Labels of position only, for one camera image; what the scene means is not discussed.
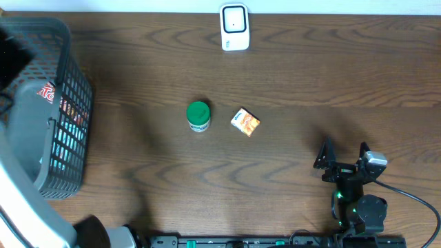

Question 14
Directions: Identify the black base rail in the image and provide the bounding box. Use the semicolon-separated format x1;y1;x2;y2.
149;236;407;248

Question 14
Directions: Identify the right camera cable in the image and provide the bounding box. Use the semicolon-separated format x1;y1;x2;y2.
373;178;441;248

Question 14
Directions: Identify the orange snack packet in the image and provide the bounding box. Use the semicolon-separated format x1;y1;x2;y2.
230;108;260;137

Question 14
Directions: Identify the teal wet wipes pack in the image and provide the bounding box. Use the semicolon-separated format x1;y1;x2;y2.
54;116;87;171

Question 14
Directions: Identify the grey plastic mesh basket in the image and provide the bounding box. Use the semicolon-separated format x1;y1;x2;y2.
1;17;94;199

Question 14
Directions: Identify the white barcode scanner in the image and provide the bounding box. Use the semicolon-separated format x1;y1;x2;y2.
219;3;250;52

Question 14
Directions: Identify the red chocolate bar wrapper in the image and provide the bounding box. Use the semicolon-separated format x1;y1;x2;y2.
37;82;55;104

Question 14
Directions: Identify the green lid jar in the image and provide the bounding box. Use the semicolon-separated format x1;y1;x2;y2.
187;101;211;132

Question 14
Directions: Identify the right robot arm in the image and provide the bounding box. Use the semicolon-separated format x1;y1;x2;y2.
314;139;388;247

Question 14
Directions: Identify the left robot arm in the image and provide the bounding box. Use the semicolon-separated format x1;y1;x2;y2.
1;21;139;247

